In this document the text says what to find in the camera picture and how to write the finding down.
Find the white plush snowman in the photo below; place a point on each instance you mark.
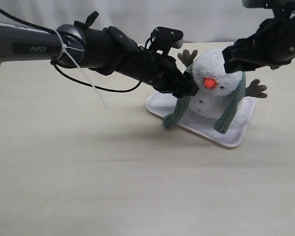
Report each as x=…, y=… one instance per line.
x=214, y=58

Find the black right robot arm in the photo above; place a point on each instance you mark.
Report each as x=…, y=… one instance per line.
x=288, y=29

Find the white rectangular plastic tray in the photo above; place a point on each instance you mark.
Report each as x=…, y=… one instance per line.
x=161, y=105

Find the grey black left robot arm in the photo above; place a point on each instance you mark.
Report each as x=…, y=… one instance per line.
x=105, y=51

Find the green knitted scarf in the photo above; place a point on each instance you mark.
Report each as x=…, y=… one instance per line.
x=231, y=108

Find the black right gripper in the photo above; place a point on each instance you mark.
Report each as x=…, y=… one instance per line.
x=266, y=47

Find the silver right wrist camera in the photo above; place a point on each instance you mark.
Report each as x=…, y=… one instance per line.
x=268, y=4

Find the white backdrop curtain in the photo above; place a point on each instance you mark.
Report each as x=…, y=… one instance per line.
x=199, y=20

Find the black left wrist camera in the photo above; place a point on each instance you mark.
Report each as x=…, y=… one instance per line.
x=164, y=39

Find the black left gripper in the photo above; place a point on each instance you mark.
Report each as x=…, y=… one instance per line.
x=161, y=72

